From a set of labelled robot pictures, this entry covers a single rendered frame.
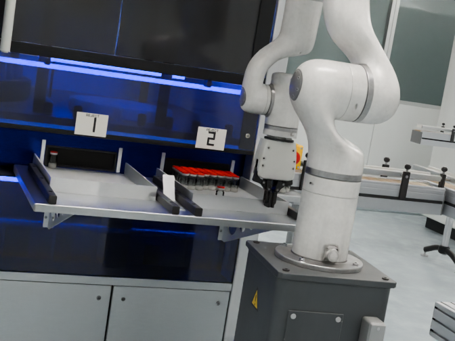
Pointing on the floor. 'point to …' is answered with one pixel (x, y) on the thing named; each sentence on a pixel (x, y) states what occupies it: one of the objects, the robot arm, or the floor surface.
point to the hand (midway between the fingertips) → (269, 199)
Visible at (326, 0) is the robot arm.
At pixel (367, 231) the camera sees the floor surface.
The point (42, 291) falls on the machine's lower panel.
